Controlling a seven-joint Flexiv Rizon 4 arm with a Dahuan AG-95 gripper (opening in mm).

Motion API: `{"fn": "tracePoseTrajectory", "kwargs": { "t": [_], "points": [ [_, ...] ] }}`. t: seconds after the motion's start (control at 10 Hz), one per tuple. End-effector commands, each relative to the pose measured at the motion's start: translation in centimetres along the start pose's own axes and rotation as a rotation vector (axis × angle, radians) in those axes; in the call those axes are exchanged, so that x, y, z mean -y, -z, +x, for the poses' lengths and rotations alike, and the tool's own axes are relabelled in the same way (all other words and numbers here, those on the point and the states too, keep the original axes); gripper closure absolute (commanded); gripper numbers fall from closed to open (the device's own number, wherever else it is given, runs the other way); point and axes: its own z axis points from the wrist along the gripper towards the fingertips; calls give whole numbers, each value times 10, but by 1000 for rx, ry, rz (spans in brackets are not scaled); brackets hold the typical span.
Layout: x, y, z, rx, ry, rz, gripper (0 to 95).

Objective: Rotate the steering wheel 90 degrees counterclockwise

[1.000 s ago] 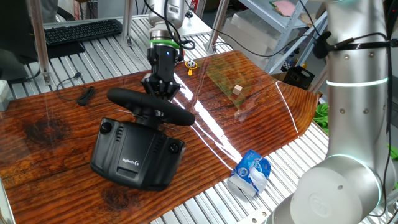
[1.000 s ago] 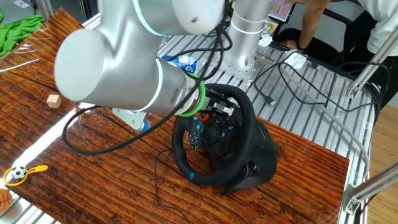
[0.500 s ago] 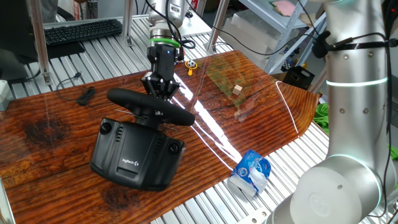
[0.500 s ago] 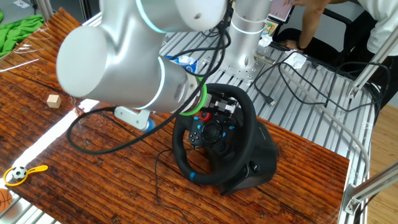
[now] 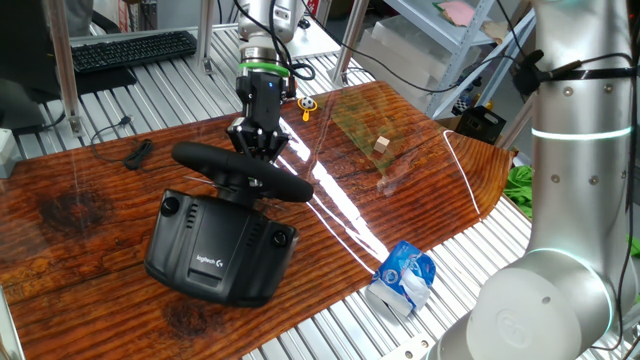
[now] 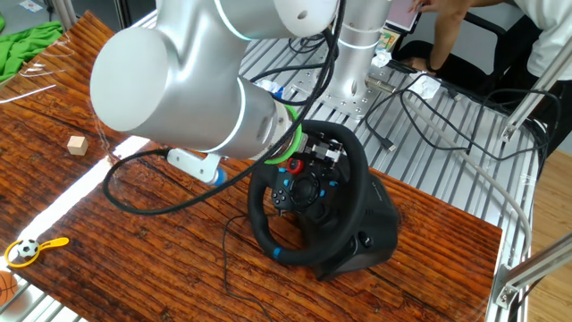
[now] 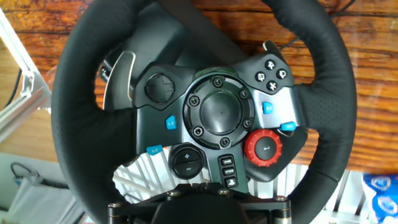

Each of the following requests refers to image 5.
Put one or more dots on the black keyboard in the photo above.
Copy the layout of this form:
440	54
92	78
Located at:
130	50

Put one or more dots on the blue tissue pack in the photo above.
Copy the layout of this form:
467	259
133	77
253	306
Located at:
400	270

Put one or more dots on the checkered small board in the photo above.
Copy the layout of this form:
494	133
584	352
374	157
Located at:
460	106

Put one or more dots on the wood grain table mat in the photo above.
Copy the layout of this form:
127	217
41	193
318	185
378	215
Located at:
100	225

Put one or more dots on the grey metal shelf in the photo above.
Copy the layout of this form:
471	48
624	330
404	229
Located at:
452	44

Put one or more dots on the pink cloth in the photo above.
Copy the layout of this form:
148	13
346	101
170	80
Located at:
457	12

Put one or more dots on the white flat board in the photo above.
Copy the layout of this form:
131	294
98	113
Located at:
322	45

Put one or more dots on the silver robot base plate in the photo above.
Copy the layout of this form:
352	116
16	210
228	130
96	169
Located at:
412	350

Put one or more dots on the black steering wheel base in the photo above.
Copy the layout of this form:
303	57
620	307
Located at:
220	250

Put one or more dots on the black desk pad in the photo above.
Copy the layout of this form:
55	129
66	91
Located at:
110	80

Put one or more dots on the beige crumpled paper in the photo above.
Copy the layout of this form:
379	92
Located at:
495	31

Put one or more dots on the red white striped pole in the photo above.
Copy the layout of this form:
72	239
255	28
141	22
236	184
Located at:
123	15

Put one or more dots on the small toy soccer ball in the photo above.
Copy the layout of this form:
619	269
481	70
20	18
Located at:
308	103

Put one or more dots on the aluminium frame strut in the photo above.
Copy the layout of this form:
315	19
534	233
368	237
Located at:
512	127
205	30
63	60
350	40
6	335

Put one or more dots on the black plastic crate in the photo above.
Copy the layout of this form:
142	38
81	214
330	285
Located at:
480	127

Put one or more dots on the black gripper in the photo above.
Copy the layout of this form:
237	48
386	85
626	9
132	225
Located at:
262	100

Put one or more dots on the translucent plastic boxes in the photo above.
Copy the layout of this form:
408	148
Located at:
400	55

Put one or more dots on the aluminium frame crossbar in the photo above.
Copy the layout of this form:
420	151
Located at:
150	32

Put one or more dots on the small wooden cube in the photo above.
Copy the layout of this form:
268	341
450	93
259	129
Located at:
382	145

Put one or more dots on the black monitor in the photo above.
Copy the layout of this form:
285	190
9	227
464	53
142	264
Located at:
25	60

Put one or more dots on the green cloth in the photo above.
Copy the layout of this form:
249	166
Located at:
517	192

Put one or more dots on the grey office chair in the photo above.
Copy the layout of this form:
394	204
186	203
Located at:
80	15

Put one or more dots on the black racing steering wheel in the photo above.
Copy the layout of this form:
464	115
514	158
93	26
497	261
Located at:
225	167

